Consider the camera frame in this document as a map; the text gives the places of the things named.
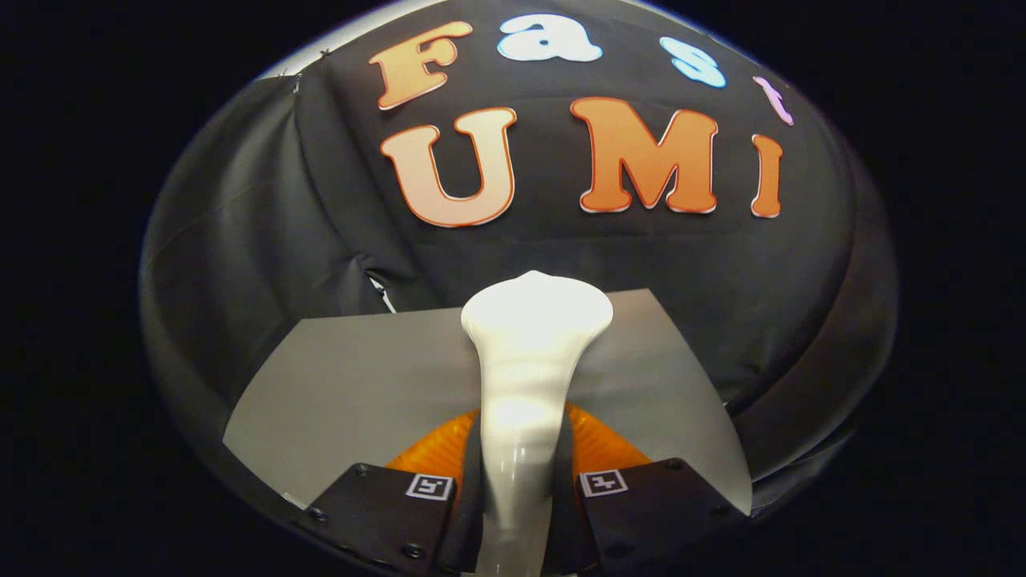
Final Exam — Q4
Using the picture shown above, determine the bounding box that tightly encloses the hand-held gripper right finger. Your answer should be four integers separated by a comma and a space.
553, 403, 756, 577

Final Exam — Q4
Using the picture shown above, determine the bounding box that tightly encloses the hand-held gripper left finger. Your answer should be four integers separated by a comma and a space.
293, 407, 488, 577

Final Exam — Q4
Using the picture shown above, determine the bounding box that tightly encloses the white garment steamer head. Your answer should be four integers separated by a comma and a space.
461, 270, 616, 577

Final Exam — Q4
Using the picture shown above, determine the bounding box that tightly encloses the grey drawer cabinet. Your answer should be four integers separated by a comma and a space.
223, 288, 754, 515

